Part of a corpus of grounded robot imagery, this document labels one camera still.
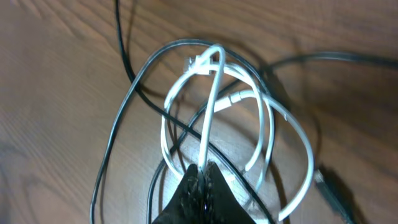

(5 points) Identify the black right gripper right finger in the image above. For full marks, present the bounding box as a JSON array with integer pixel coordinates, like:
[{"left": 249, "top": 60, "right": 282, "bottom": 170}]
[{"left": 203, "top": 162, "right": 255, "bottom": 224}]

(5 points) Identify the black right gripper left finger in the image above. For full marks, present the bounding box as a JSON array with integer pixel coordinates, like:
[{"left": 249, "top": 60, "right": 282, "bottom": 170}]
[{"left": 152, "top": 164, "right": 201, "bottom": 224}]

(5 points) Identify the black USB cable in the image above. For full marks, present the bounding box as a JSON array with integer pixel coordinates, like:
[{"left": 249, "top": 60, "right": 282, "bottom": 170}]
[{"left": 89, "top": 38, "right": 355, "bottom": 224}]

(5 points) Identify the white USB cable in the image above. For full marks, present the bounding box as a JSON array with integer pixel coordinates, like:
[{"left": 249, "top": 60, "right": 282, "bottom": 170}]
[{"left": 160, "top": 43, "right": 315, "bottom": 222}]

